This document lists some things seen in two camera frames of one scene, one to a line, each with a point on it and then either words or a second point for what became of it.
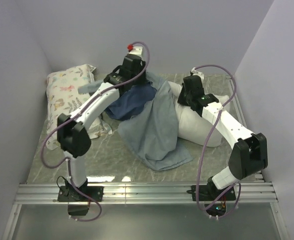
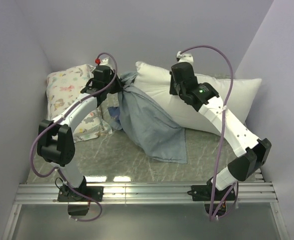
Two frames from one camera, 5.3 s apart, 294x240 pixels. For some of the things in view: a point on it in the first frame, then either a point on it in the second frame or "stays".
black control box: (79, 210) stays
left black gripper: (143, 79) → (119, 86)
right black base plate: (209, 192) stays
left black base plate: (67, 194) stays
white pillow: (194, 130) → (154, 82)
